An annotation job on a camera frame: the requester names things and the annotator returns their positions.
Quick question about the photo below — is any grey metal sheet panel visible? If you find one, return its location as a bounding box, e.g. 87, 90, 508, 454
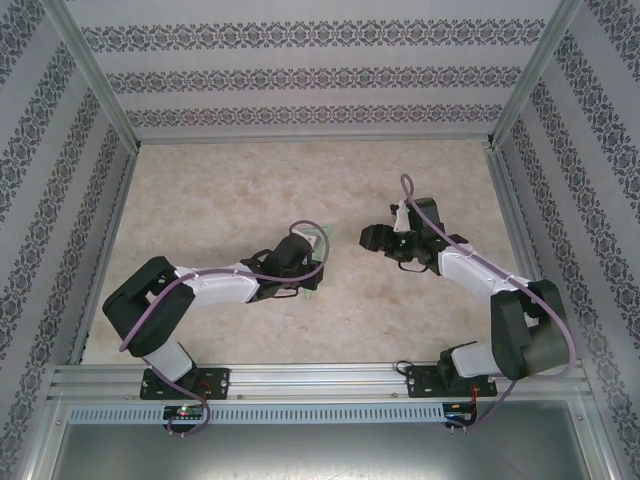
49, 423, 616, 480

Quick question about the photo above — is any circuit board with green light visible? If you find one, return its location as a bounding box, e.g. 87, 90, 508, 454
163, 405, 204, 420

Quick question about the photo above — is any white right camera bracket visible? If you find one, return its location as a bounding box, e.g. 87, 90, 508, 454
390, 200, 412, 232

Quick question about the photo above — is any long aluminium mounting rail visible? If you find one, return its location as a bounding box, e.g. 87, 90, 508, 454
47, 362, 591, 401

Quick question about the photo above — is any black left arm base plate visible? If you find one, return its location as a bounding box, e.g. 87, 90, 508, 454
138, 367, 232, 401

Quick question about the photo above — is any slotted grey cable duct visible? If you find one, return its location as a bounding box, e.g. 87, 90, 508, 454
67, 403, 446, 425

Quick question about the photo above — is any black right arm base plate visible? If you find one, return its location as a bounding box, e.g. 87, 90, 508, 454
405, 364, 499, 400

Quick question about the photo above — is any aluminium frame post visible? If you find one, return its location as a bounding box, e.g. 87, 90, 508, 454
487, 0, 584, 149
42, 0, 141, 154

